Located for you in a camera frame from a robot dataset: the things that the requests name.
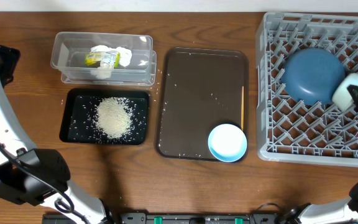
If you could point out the white napkin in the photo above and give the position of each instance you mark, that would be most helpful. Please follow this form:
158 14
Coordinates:
125 59

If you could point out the yellow snack wrapper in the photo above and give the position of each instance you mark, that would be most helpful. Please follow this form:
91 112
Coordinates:
107 60

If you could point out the wooden chopstick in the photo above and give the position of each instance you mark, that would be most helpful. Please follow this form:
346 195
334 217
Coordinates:
242 109

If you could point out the light blue bowl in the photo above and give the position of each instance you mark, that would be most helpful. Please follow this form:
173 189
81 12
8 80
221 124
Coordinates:
227 143

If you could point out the dark brown serving tray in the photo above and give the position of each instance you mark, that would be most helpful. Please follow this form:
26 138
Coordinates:
201 89

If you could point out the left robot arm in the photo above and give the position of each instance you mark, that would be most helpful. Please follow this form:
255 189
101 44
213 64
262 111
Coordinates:
29 174

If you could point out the grey dishwasher rack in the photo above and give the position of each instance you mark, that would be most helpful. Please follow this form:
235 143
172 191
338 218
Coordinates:
289 130

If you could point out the green bowl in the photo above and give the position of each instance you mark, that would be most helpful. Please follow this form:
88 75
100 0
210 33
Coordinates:
341 97

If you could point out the black plastic tray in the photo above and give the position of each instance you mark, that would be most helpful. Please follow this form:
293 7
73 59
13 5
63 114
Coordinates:
72 94

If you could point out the dark blue plate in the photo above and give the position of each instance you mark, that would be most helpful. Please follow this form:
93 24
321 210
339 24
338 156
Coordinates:
312 75

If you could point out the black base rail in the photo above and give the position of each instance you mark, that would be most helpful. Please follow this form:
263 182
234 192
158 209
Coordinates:
142 218

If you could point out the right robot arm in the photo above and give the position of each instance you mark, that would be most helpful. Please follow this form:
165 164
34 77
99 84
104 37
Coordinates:
341 211

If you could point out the pile of white rice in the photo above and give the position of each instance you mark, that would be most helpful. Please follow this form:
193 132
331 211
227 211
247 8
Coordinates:
108 120

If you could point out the clear plastic bin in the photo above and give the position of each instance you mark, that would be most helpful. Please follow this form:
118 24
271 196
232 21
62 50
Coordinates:
70 48

